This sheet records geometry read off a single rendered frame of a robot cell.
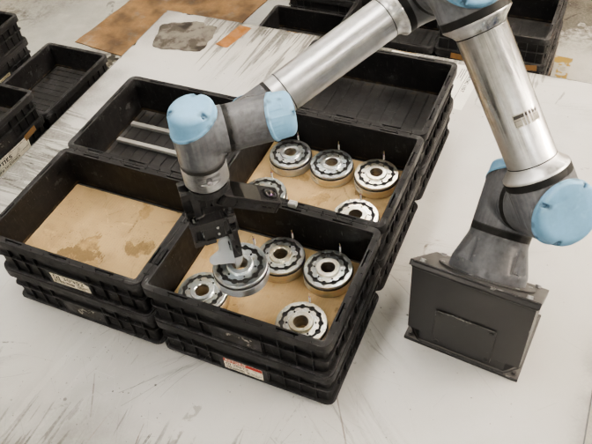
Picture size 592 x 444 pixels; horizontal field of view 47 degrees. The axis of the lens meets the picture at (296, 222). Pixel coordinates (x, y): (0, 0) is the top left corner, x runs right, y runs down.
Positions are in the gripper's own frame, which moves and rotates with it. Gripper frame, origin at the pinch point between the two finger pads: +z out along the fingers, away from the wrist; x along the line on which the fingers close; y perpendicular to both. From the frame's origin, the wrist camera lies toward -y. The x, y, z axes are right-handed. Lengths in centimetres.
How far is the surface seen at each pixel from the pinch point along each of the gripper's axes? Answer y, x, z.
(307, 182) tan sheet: -23.0, -28.6, 16.4
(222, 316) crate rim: 6.1, 7.8, 6.9
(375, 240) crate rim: -27.3, 2.2, 6.6
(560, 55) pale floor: -187, -143, 100
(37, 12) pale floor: 50, -305, 100
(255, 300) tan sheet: -1.5, -0.3, 16.4
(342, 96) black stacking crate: -43, -56, 17
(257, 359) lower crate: 1.9, 11.7, 18.9
